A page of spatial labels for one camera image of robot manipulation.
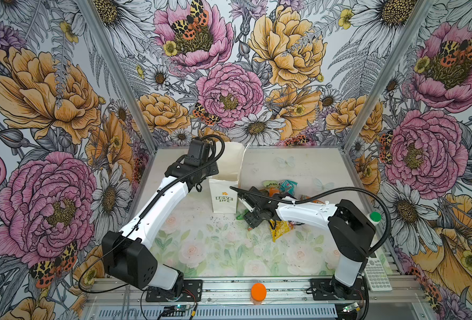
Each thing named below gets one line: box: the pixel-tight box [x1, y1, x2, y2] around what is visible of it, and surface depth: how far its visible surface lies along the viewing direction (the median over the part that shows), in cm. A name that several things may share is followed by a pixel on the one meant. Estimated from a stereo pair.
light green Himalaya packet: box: [262, 180, 278, 188], surface depth 105 cm
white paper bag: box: [208, 141, 245, 214], surface depth 87 cm
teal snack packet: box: [278, 179, 298, 196], surface depth 101 cm
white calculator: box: [364, 256, 393, 292], surface depth 78 cm
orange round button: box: [250, 282, 268, 302], surface depth 69 cm
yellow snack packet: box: [269, 219, 290, 243], surface depth 86 cm
